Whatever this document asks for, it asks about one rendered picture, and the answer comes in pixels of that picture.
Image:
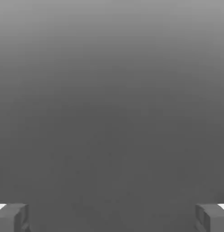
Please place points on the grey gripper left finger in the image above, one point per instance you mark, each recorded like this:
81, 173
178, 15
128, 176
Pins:
8, 218

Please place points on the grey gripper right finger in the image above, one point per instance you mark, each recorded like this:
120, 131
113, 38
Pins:
215, 219

